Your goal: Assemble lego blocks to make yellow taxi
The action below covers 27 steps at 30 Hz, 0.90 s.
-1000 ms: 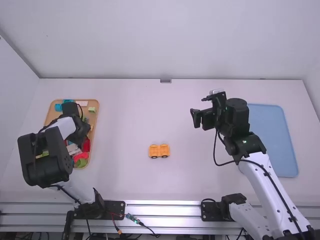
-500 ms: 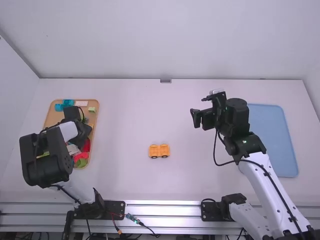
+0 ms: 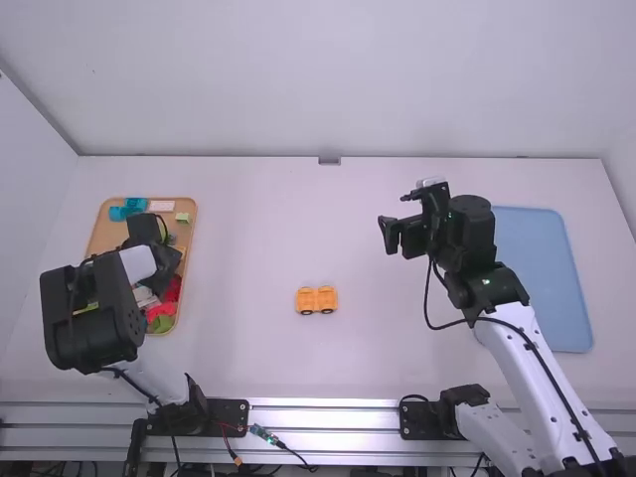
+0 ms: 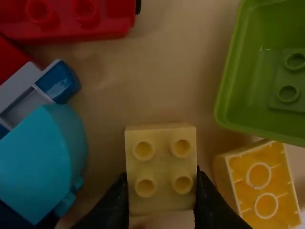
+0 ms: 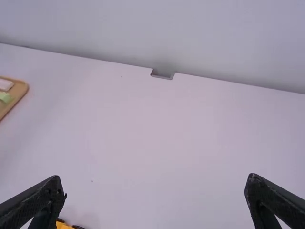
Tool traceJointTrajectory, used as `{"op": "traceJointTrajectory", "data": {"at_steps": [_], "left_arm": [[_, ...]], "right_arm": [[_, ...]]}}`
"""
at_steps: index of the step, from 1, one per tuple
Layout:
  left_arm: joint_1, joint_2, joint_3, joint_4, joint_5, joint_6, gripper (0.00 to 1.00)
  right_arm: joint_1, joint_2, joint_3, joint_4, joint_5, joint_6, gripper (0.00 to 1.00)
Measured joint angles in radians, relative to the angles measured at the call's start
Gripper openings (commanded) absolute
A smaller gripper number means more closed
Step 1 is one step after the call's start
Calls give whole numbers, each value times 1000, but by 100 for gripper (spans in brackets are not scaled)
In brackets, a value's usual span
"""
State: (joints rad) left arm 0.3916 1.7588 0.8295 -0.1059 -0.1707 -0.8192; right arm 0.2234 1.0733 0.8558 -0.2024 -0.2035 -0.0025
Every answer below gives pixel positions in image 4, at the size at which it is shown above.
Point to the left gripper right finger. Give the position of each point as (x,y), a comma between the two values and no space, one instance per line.
(209,210)

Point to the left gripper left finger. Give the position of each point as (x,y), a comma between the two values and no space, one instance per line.
(112,210)

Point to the yellow toy brick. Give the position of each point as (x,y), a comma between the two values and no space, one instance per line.
(262,183)
(160,167)

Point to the teal toy brick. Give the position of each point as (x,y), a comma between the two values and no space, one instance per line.
(38,162)

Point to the hollow green toy brick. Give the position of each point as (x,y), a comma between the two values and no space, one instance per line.
(252,83)

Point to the grey and blue toy brick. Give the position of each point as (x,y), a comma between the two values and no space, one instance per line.
(35,86)

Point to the red toy brick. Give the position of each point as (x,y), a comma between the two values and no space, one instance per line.
(71,21)
(12,59)

